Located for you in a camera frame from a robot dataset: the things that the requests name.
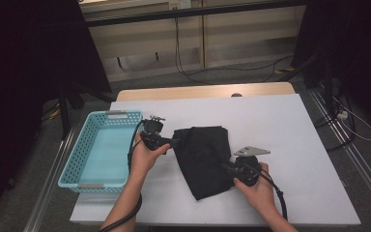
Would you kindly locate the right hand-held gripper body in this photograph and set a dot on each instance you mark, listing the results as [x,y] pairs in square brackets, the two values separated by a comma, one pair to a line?
[248,170]

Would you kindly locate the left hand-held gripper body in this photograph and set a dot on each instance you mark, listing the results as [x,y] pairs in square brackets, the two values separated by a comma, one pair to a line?
[153,140]

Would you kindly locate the black shorts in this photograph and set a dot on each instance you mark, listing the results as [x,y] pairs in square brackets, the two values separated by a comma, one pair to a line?
[203,161]

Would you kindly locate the light blue plastic basket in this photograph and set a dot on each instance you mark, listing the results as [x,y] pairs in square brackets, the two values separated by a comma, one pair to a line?
[106,154]

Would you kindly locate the person's left hand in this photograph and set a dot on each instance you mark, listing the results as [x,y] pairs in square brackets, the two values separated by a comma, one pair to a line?
[145,162]

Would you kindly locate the person's right hand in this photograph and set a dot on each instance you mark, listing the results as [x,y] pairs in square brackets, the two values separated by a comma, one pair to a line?
[261,195]

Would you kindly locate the wooden table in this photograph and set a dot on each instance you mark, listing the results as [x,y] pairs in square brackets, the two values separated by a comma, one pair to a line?
[174,92]

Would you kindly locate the white table cover sheet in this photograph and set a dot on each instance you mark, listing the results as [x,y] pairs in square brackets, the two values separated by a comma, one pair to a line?
[302,109]

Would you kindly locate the black tripod stand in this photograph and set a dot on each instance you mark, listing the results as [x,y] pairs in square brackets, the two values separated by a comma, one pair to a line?
[65,122]
[328,90]

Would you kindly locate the white power plug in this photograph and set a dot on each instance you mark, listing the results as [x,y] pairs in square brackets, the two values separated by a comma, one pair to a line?
[343,115]

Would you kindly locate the beige cabinet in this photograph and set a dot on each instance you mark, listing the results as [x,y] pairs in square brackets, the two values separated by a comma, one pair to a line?
[238,32]

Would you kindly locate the black horizontal bar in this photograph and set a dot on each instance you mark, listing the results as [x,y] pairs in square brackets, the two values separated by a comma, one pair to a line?
[190,12]

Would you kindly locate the black curtain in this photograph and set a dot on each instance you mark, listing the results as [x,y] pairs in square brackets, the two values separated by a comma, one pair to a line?
[367,48]
[13,64]

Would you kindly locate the aluminium floor rail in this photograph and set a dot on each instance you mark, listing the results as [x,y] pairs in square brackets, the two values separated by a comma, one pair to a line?
[50,187]
[360,161]

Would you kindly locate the white wall socket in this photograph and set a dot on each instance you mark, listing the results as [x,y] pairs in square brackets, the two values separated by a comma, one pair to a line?
[183,4]

